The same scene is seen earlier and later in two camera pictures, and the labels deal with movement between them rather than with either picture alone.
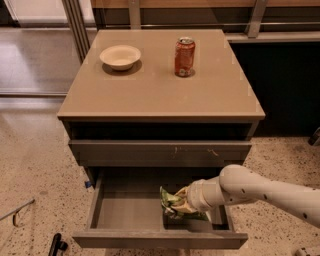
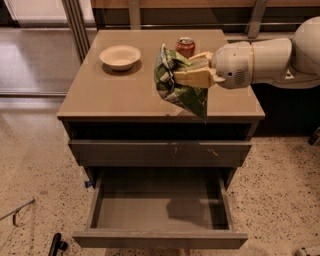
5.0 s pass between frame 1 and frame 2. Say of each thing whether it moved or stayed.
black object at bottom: stayed
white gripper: moved
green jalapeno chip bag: moved
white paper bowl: stayed
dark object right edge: stayed
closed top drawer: stayed
